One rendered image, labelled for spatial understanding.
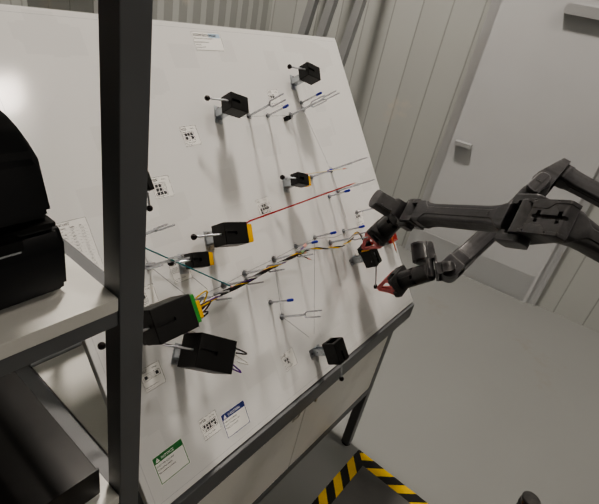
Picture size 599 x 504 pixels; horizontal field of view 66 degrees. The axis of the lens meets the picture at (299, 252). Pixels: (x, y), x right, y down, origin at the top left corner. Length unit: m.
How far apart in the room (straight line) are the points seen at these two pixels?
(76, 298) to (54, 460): 0.34
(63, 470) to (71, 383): 0.59
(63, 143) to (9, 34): 0.21
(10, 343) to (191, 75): 0.87
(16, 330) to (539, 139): 3.55
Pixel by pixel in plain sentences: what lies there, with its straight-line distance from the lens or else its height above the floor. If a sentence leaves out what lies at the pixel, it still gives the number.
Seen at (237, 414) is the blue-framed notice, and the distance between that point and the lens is 1.17.
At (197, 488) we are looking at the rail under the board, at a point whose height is 0.86.
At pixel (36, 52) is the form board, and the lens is 1.09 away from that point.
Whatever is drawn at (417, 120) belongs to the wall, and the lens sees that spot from 3.99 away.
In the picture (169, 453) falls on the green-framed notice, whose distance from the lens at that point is 1.07.
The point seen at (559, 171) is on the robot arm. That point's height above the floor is 1.50.
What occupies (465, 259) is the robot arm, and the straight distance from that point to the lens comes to 1.44.
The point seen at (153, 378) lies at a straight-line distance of 1.03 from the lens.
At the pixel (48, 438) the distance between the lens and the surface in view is 0.89.
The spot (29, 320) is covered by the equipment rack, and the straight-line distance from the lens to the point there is 0.57.
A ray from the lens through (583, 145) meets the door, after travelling 3.76.
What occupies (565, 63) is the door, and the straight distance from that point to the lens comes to 3.73.
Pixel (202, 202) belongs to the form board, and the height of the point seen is 1.33.
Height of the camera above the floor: 1.82
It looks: 29 degrees down
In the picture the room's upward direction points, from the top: 13 degrees clockwise
